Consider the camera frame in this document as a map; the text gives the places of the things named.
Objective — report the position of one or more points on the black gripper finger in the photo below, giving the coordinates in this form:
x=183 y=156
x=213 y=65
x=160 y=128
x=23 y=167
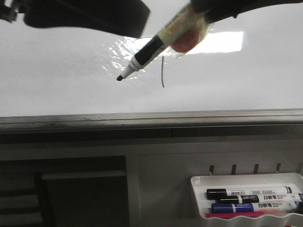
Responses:
x=120 y=17
x=217 y=10

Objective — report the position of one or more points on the black whiteboard marker with tape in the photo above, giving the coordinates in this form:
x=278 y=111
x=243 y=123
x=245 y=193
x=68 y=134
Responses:
x=187 y=29

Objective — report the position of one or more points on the white whiteboard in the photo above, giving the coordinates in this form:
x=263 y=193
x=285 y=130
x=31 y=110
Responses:
x=248 y=70

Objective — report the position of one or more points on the white plastic marker tray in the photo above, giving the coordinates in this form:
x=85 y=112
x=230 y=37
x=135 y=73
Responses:
x=203 y=205

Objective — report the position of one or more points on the dark chair under board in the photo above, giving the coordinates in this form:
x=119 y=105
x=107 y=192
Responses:
x=68 y=192

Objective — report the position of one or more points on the black capped marker top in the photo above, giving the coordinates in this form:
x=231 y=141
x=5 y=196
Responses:
x=221 y=192

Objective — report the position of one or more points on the black capped marker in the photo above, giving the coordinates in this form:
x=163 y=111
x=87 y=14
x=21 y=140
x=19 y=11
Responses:
x=240 y=199
x=221 y=192

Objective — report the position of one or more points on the blue capped marker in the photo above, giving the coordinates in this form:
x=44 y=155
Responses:
x=288 y=206

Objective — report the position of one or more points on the black capped marker middle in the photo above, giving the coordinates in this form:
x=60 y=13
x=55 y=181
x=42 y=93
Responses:
x=240 y=199

